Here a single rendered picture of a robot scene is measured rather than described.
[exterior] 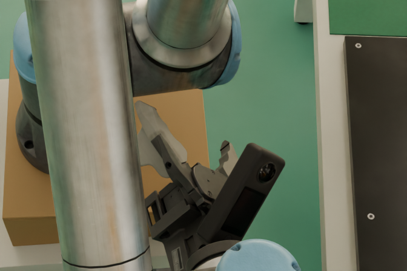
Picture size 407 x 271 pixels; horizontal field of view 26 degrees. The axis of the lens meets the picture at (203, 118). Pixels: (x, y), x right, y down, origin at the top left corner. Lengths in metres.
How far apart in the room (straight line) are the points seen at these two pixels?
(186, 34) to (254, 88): 1.34
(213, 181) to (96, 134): 0.30
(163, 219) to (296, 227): 1.13
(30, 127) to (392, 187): 0.50
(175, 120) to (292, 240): 0.89
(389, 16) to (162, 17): 0.61
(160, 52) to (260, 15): 1.46
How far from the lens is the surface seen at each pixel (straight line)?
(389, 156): 1.28
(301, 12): 2.39
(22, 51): 1.03
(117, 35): 0.69
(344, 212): 1.24
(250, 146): 0.92
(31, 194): 1.17
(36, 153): 1.16
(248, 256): 0.76
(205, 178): 0.96
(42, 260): 1.21
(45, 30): 0.68
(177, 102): 1.24
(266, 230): 2.06
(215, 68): 1.05
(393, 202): 1.24
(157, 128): 0.96
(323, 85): 1.36
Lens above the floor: 1.82
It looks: 55 degrees down
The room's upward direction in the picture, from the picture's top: straight up
